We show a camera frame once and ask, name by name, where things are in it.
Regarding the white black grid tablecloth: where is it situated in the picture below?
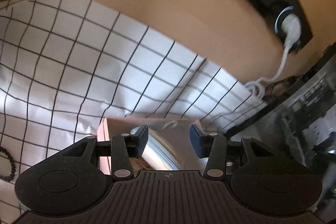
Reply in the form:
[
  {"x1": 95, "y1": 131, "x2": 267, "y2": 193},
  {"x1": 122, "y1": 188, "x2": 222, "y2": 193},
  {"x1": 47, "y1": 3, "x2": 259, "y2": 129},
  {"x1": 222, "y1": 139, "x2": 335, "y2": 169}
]
[{"x1": 0, "y1": 0, "x2": 266, "y2": 219}]

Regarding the white plug and cable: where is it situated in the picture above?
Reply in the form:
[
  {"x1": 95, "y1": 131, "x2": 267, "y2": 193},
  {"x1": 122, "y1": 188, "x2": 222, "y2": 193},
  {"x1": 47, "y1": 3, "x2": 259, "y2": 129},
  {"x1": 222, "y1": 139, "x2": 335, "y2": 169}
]
[{"x1": 245, "y1": 13, "x2": 302, "y2": 101}]

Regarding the pink cardboard box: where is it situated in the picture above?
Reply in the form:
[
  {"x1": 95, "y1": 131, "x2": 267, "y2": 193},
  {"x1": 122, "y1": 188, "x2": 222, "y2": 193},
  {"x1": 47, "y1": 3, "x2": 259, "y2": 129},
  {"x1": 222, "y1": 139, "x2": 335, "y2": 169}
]
[{"x1": 97, "y1": 118, "x2": 206, "y2": 174}]

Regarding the black appliance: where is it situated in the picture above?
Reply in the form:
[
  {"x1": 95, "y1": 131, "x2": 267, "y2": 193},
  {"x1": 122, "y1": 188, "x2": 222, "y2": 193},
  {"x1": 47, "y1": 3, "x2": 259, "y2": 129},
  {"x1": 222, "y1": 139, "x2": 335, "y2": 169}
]
[{"x1": 225, "y1": 44, "x2": 335, "y2": 223}]

